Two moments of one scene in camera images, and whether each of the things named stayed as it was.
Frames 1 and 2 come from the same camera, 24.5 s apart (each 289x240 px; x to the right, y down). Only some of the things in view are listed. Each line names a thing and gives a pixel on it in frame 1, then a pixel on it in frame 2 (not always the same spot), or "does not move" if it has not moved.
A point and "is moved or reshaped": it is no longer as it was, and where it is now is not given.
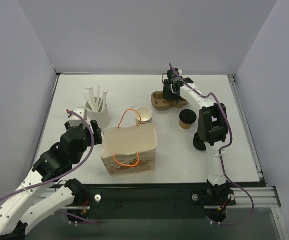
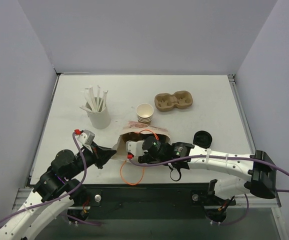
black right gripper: x=172 y=91 → x=143 y=158
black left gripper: x=94 y=128 → x=97 y=155
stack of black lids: x=198 y=143 does not move
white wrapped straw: x=89 y=95 does not move
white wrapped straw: x=89 y=96 does not move
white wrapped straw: x=105 y=97 does not move
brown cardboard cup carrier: x=159 y=103 → x=132 y=136
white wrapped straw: x=98 y=89 does not move
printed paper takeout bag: x=130 y=150 is moved or reshaped
